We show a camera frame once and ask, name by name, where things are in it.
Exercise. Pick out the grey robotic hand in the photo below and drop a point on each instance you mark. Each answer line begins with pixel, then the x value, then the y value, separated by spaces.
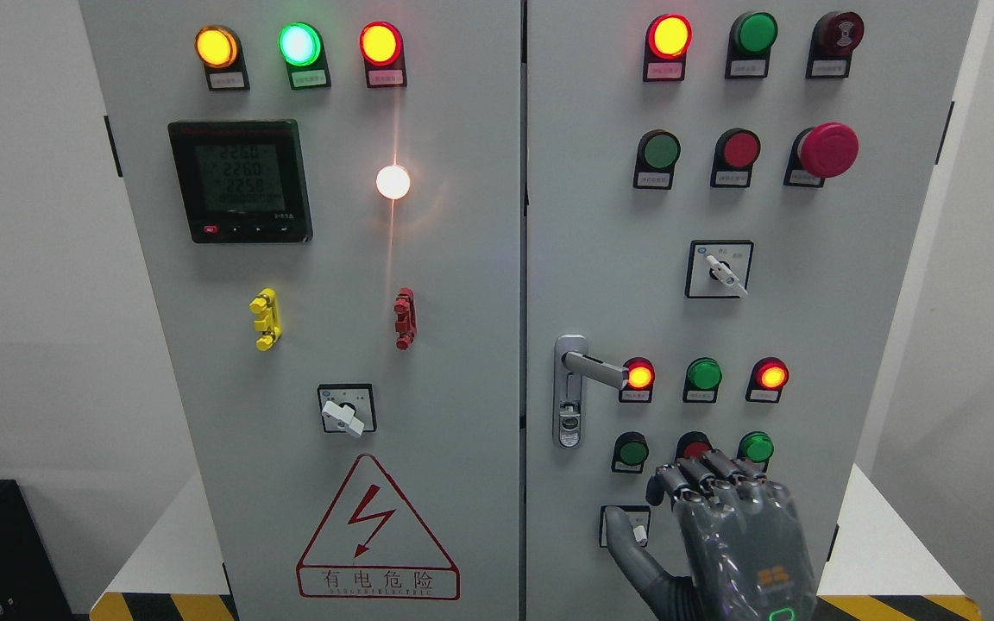
pixel 743 538

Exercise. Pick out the silver door handle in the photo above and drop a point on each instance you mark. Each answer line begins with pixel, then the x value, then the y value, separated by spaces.
pixel 573 365

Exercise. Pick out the right grey cabinet door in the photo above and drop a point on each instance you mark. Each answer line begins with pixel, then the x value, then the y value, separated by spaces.
pixel 610 262

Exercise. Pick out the grey cabinet door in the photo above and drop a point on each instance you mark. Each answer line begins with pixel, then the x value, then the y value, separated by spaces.
pixel 447 407
pixel 610 262

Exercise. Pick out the left grey cabinet door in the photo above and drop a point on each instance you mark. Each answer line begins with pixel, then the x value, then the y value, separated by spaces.
pixel 447 407

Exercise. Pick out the green push button lower right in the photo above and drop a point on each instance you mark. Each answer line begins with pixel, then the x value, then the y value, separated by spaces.
pixel 757 448

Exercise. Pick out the green push button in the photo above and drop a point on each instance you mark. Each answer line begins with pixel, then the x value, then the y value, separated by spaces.
pixel 630 452
pixel 757 448
pixel 657 156

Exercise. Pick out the red push button lower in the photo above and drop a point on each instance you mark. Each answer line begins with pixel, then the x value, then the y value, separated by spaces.
pixel 692 445

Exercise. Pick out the red push button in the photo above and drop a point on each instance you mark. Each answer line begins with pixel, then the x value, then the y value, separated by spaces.
pixel 692 445
pixel 734 156

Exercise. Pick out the white platform with hazard stripes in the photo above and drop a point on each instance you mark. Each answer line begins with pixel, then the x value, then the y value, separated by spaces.
pixel 878 570

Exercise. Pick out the green push button lower left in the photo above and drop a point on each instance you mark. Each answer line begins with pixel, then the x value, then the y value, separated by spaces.
pixel 630 452

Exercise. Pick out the red lit light middle right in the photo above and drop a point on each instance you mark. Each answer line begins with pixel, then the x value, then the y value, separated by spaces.
pixel 767 380

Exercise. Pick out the red lit light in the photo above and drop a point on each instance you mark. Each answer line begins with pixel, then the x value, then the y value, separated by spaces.
pixel 767 380
pixel 666 45
pixel 638 382

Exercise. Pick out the green light middle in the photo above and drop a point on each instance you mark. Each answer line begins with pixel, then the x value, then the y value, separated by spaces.
pixel 702 380

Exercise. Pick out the red lit light middle left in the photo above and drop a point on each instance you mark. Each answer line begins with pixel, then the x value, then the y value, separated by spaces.
pixel 638 382

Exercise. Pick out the red electric hazard sign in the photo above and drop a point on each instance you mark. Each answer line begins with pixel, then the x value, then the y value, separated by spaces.
pixel 372 544

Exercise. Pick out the red push button upper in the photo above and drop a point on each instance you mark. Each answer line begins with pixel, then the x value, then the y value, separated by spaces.
pixel 734 156

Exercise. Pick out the red emergency stop button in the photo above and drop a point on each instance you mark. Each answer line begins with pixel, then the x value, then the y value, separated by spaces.
pixel 822 152

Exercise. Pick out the green push button upper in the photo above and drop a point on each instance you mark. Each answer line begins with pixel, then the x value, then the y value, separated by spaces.
pixel 657 156

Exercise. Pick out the red terminal connector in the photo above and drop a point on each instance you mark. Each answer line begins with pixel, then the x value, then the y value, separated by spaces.
pixel 405 322

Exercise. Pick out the white indicator light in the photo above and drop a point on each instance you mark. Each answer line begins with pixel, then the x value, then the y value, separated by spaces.
pixel 393 182

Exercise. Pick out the green light top right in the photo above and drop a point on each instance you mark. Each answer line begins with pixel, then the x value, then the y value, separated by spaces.
pixel 749 45

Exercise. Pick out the red lit light top right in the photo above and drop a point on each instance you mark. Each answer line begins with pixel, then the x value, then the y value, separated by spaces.
pixel 666 45

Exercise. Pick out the dark red buzzer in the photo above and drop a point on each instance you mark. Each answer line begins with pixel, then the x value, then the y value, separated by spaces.
pixel 835 36

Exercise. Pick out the yellow terminal connector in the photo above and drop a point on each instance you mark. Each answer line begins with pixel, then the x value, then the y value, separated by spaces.
pixel 267 319

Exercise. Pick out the red indicator light top left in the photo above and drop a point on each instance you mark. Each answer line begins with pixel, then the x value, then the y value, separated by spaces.
pixel 383 55

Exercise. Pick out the black digital power meter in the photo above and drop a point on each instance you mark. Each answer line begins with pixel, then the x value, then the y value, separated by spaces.
pixel 242 181

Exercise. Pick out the green indicator light top left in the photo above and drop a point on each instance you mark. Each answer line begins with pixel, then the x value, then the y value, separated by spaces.
pixel 302 49

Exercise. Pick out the yellow indicator light top left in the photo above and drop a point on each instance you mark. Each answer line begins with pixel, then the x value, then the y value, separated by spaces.
pixel 221 54

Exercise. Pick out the lower white selector switch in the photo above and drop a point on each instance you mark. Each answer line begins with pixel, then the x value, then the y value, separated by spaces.
pixel 640 518

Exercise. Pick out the upper right selector switch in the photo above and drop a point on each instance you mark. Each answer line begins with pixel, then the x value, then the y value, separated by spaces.
pixel 718 268

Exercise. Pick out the left door selector switch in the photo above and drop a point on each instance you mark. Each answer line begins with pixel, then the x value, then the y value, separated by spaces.
pixel 347 409

